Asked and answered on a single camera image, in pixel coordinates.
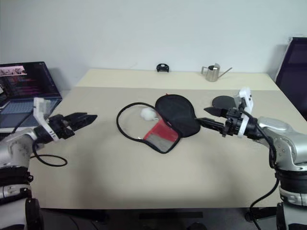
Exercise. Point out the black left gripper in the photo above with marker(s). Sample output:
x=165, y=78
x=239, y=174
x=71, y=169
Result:
x=61, y=128

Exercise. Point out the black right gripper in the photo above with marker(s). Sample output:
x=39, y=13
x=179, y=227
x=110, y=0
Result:
x=232, y=122

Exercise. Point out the black table tennis paddle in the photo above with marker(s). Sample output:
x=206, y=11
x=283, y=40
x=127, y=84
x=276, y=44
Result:
x=223, y=101

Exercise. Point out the black red paddle case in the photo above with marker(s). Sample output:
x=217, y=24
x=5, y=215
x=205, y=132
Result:
x=177, y=112

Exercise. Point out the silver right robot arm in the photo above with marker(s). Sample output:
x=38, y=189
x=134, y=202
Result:
x=287, y=146

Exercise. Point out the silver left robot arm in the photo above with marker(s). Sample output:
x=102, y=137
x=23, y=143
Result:
x=16, y=148

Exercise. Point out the silver metal watering can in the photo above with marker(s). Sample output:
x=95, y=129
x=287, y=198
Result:
x=212, y=73

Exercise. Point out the open laptop computer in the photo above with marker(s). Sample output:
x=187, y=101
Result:
x=28, y=79

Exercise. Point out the white fluffy pompom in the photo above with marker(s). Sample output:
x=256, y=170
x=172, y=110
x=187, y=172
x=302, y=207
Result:
x=147, y=113

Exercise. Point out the small black round holder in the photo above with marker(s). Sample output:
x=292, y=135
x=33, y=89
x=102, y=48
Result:
x=163, y=67

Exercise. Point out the black office chair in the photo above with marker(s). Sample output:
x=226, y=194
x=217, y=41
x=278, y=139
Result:
x=295, y=72

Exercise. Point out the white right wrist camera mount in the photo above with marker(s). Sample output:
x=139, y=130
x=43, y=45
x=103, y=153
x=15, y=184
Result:
x=248, y=100

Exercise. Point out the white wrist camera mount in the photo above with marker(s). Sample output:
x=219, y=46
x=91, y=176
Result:
x=248, y=100
x=40, y=110

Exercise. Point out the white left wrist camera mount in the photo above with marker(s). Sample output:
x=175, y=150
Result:
x=40, y=110

